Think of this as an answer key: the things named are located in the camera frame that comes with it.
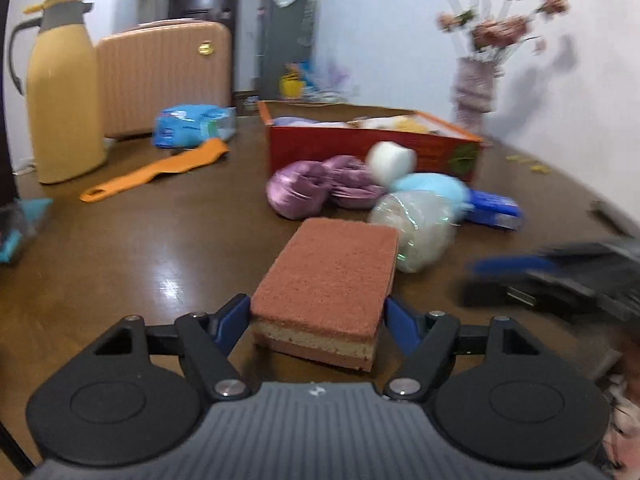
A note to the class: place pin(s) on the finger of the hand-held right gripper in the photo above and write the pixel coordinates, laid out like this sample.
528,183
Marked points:
500,295
510,264

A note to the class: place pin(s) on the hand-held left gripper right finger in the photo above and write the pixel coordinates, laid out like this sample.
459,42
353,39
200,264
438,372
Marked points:
400,326

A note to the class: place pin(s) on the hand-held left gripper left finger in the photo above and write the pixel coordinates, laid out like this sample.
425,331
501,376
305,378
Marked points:
235,321

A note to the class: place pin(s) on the brown layered sponge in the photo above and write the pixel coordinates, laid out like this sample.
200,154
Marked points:
325,270

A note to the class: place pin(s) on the light blue fluffy cloth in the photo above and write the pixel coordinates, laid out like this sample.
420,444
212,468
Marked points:
435,192

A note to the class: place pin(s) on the red cardboard box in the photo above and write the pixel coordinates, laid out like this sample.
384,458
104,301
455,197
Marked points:
360,152

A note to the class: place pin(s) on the yellow white plush toy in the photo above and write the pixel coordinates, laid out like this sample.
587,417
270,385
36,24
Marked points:
400,124

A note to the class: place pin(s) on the purple woven towel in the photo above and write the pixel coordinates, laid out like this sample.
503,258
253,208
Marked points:
295,121

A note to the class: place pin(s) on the blue white small box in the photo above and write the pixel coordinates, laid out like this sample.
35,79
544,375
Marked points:
495,210

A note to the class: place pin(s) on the scattered yellow petals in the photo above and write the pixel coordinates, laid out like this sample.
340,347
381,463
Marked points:
530,165

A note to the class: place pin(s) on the purple satin scrunchie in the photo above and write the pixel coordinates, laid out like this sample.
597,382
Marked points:
297,190
355,182

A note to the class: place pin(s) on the white foam roll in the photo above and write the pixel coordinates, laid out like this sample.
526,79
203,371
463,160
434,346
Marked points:
390,162

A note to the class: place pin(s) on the orange plastic shoehorn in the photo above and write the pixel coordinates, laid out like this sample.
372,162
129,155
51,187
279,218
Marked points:
160,170

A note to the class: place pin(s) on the pink textured vase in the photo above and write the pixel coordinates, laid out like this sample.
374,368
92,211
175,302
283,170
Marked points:
472,95

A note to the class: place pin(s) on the blue tissue packet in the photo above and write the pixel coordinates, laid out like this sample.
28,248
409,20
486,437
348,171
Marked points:
192,126

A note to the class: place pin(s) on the teal plastic packet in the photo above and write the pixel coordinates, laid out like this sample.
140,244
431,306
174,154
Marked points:
22,230

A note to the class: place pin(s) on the dried pink roses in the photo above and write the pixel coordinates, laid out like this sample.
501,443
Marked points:
495,25

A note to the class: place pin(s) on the yellow bucket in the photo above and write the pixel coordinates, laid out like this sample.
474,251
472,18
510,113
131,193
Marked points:
292,86

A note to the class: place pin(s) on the pink ribbed suitcase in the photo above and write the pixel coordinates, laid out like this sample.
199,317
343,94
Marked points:
160,80

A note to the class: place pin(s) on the yellow thermos jug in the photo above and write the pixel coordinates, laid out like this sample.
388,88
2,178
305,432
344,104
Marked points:
62,105

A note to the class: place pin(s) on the grey cabinet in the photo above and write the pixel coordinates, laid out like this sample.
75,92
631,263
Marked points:
287,40

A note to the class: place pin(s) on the dark brown entrance door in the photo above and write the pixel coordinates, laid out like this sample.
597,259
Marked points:
205,30

